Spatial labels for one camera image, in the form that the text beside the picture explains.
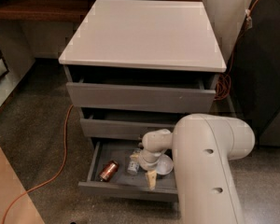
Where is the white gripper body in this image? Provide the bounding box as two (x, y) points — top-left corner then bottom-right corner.
(138, 149), (161, 171)

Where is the clear plastic water bottle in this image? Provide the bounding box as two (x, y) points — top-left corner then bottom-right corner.
(127, 160), (140, 175)

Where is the grey bottom drawer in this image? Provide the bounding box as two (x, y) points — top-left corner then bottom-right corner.
(78, 139), (178, 202)

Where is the grey drawer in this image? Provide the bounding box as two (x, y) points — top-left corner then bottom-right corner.
(78, 139), (178, 202)
(66, 82), (215, 113)
(80, 108), (185, 140)

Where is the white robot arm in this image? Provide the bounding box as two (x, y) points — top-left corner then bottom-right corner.
(131, 114), (255, 224)

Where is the grey middle drawer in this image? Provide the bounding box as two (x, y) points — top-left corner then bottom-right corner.
(80, 108), (185, 140)

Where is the grey top drawer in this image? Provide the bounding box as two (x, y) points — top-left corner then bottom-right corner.
(66, 82), (215, 113)

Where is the grey drawer cabinet white top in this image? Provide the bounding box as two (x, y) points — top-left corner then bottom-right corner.
(58, 0), (228, 147)

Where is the white round bowl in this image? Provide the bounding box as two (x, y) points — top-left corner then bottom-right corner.
(156, 154), (174, 175)

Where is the copper red can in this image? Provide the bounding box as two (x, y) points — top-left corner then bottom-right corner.
(99, 161), (119, 182)

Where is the dark grey side cabinet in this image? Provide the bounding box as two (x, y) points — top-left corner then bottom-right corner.
(231, 0), (280, 147)

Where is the orange extension cable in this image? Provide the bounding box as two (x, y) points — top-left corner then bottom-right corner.
(1, 105), (75, 224)

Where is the orange coiled cable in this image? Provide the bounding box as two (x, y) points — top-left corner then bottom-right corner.
(212, 0), (280, 102)

